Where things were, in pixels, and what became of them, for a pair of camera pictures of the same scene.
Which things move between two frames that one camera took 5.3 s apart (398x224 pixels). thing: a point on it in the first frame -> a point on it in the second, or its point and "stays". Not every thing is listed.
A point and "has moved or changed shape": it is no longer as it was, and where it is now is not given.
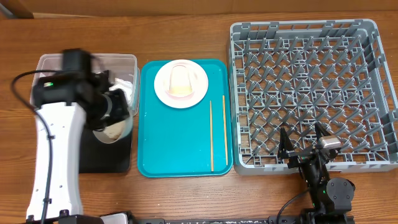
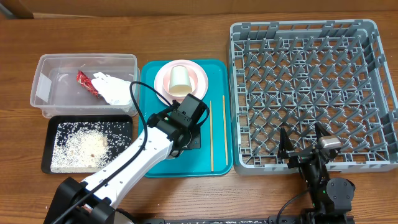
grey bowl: x=114 y=132 -> x=170 y=157
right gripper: x=299 y=155 stays
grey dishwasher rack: x=295 y=73 stays
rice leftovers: x=114 y=130 has moved or changed shape
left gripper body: x=118 y=109 -> x=194 y=140
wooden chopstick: x=211 y=142 stays
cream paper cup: x=180 y=83 stays
